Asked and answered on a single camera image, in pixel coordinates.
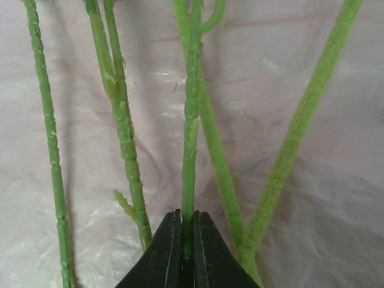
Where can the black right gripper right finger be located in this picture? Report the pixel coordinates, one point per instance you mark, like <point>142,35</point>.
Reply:
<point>214,265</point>

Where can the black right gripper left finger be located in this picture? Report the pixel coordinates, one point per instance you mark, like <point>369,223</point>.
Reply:
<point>161,264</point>

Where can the artificial flower bunch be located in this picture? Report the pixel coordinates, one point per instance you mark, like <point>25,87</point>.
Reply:
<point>246,238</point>

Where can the pink wrapping paper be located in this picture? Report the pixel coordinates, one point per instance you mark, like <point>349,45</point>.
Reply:
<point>327,229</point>

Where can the pink carnation stem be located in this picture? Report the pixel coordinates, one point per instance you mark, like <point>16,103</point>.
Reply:
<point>198,28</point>

